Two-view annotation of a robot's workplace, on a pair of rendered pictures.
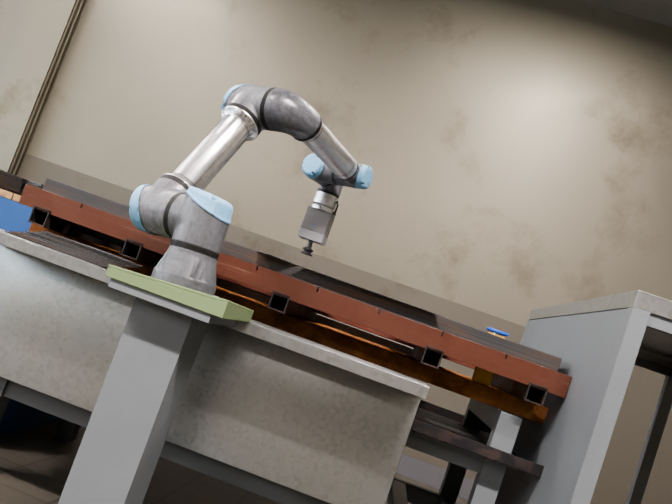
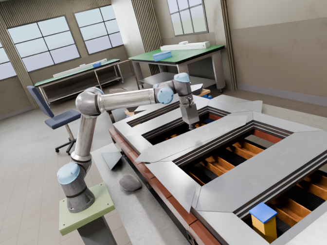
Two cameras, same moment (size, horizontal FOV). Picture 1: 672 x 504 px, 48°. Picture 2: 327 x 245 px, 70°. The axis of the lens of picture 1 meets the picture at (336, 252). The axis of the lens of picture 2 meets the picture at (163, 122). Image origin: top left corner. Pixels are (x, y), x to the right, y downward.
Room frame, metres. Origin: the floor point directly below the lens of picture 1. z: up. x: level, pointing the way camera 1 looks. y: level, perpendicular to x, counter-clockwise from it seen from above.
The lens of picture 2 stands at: (1.78, -0.91, 1.50)
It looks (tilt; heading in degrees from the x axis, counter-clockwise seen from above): 23 degrees down; 63
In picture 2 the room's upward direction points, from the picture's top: 15 degrees counter-clockwise
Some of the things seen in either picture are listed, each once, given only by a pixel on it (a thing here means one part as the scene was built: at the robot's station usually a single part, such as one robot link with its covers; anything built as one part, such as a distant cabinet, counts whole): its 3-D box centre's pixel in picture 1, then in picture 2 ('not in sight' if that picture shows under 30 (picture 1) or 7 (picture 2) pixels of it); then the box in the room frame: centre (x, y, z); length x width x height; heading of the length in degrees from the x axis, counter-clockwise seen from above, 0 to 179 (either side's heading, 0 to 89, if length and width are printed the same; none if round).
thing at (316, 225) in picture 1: (318, 225); (190, 110); (2.47, 0.08, 1.03); 0.10 x 0.09 x 0.16; 168
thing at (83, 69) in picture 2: not in sight; (81, 80); (3.31, 7.03, 0.46); 2.67 x 1.01 x 0.92; 172
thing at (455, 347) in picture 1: (285, 287); (148, 174); (2.12, 0.10, 0.80); 1.62 x 0.04 x 0.06; 84
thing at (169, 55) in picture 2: not in sight; (169, 69); (4.59, 3.67, 0.51); 2.86 x 1.12 x 1.02; 82
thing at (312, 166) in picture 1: (323, 170); (164, 90); (2.36, 0.12, 1.18); 0.11 x 0.11 x 0.08; 59
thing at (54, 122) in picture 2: not in sight; (60, 116); (2.03, 3.05, 0.57); 0.66 x 0.63 x 1.14; 167
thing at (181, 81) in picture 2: (332, 179); (182, 84); (2.46, 0.09, 1.19); 0.09 x 0.08 x 0.11; 149
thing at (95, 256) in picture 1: (81, 251); (113, 157); (2.09, 0.66, 0.70); 0.39 x 0.12 x 0.04; 84
